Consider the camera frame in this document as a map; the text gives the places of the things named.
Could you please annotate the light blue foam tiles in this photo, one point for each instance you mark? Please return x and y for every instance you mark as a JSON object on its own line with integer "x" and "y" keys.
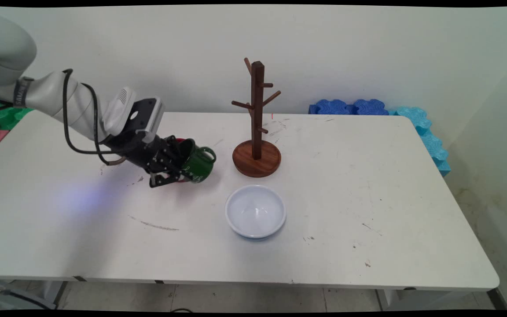
{"x": 429, "y": 136}

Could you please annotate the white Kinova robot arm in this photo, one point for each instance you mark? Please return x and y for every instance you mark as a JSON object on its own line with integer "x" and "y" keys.
{"x": 7, "y": 48}

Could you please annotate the white ceramic bowl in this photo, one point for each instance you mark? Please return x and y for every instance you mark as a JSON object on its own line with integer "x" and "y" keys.
{"x": 255, "y": 211}

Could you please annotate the green foam tile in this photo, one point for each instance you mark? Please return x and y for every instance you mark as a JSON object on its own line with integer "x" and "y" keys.
{"x": 2, "y": 116}

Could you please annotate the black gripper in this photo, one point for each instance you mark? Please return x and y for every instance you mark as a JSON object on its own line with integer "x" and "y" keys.
{"x": 139, "y": 152}

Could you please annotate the green enamel mug white print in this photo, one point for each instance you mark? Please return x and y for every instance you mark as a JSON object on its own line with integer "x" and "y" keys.
{"x": 200, "y": 165}

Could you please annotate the brown wooden mug tree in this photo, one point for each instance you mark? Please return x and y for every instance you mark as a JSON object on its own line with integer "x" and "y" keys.
{"x": 257, "y": 110}

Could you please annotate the dark blue foam tile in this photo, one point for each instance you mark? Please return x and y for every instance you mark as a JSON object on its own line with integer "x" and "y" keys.
{"x": 370, "y": 107}
{"x": 330, "y": 107}

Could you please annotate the white grey wrist camera box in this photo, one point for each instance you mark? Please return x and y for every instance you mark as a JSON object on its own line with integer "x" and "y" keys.
{"x": 134, "y": 114}

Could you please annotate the red enamel mug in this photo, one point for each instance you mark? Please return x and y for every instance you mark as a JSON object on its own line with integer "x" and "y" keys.
{"x": 181, "y": 140}

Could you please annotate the dark metal table leg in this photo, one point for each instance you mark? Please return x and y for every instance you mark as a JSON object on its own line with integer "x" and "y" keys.
{"x": 497, "y": 299}

